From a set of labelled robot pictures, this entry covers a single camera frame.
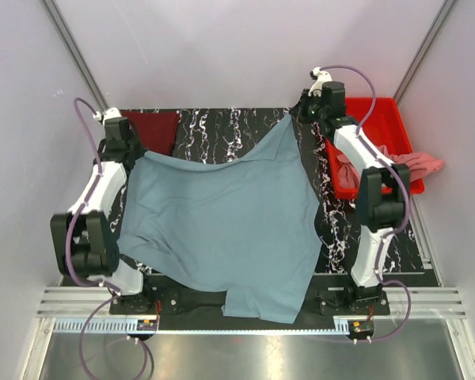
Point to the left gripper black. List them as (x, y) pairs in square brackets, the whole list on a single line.
[(140, 149)]

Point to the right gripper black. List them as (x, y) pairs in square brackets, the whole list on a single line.
[(298, 112)]

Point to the blue-grey t-shirt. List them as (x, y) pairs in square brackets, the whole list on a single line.
[(245, 227)]

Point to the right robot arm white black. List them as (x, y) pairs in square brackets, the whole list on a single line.
[(382, 203)]

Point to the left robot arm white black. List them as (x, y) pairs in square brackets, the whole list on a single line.
[(85, 247)]

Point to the folded dark red t-shirt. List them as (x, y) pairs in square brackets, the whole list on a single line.
[(157, 131)]

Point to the red plastic bin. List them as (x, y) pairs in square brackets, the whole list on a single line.
[(383, 127)]

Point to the pink t-shirt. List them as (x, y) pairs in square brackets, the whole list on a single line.
[(420, 164)]

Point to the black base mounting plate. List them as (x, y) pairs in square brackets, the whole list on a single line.
[(327, 295)]

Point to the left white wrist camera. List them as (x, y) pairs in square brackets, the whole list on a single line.
[(106, 115)]

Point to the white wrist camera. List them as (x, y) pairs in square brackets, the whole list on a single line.
[(320, 77), (106, 115)]

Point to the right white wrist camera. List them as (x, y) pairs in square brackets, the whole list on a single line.
[(320, 77)]

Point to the left aluminium corner post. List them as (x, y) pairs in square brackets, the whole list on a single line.
[(62, 28)]

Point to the aluminium corner post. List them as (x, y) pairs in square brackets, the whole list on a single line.
[(434, 31), (62, 28)]

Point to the aluminium frame rail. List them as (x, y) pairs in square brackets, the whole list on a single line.
[(426, 302)]

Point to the right aluminium corner post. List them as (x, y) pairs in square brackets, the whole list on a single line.
[(434, 31)]

